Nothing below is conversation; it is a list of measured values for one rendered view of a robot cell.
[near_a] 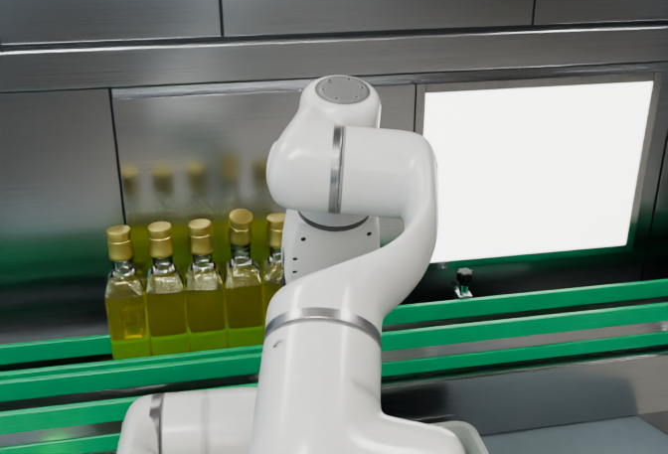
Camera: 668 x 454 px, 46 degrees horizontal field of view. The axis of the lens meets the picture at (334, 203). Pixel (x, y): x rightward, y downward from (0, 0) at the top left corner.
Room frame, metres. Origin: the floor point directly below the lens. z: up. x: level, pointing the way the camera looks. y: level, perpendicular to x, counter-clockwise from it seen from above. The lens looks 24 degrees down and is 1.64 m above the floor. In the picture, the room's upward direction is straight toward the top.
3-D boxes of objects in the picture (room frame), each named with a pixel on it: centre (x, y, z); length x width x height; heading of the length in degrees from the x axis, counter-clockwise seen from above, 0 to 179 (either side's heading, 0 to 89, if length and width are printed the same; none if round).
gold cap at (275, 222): (1.05, 0.08, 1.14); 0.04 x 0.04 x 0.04
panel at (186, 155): (1.22, -0.11, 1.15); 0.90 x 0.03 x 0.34; 101
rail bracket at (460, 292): (1.18, -0.22, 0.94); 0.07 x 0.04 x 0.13; 11
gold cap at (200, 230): (1.03, 0.20, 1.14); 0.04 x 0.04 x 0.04
